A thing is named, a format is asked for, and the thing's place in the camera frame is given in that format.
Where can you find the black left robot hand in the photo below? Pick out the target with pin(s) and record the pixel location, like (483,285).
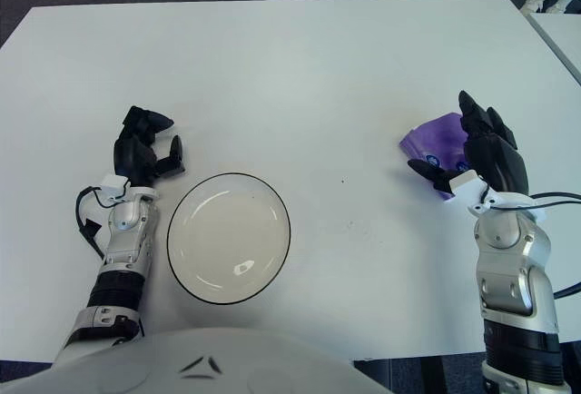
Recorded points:
(129,153)

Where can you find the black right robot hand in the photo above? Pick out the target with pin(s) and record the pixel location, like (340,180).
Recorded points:
(495,158)

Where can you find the purple tissue paper pack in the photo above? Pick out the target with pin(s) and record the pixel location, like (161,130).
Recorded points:
(431,140)

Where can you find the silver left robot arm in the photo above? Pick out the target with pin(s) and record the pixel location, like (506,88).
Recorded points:
(122,239)

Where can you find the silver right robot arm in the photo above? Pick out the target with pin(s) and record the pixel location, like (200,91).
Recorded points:
(513,267)

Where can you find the white plate with black rim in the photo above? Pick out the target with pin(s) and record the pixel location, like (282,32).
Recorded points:
(227,239)

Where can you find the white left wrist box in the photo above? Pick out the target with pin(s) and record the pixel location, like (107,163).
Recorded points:
(114,185)

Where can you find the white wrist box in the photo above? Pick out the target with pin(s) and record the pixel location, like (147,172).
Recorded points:
(114,185)
(467,187)

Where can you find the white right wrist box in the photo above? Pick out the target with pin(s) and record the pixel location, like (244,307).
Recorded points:
(467,187)

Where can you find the white adjacent table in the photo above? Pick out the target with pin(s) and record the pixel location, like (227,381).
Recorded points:
(563,37)

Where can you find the grey robot torso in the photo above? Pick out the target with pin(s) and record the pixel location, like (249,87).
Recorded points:
(195,357)

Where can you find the black table leg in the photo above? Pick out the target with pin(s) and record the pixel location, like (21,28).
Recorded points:
(433,376)

